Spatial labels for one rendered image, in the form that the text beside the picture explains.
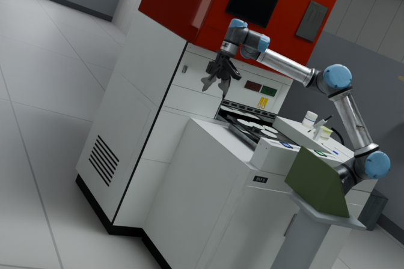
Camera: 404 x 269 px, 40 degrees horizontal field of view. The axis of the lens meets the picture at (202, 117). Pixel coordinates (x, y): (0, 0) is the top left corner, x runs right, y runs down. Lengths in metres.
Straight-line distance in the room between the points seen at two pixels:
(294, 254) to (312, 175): 0.38
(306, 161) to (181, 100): 0.83
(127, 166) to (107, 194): 0.25
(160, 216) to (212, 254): 0.51
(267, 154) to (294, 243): 0.44
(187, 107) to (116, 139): 0.53
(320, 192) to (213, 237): 0.63
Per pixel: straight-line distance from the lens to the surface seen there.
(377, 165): 2.54
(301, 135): 3.35
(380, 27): 6.87
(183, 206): 3.08
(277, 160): 2.78
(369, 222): 5.73
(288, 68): 2.64
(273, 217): 2.98
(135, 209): 3.31
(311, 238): 2.67
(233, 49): 2.48
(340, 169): 2.64
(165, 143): 3.17
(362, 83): 6.74
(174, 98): 3.07
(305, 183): 2.65
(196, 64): 3.06
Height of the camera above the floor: 1.53
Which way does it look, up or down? 12 degrees down
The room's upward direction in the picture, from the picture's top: 24 degrees clockwise
